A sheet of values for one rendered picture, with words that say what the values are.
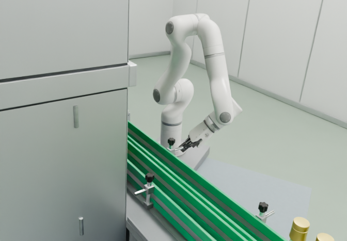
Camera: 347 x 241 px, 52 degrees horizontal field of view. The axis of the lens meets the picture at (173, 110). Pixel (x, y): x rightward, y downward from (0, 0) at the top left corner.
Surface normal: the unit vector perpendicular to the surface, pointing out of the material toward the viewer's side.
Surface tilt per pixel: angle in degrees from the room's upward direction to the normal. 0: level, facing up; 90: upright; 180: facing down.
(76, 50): 90
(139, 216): 0
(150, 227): 0
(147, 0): 90
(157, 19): 90
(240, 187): 0
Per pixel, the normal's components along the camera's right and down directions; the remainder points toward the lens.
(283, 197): 0.07, -0.91
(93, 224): 0.59, 0.36
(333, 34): -0.80, 0.19
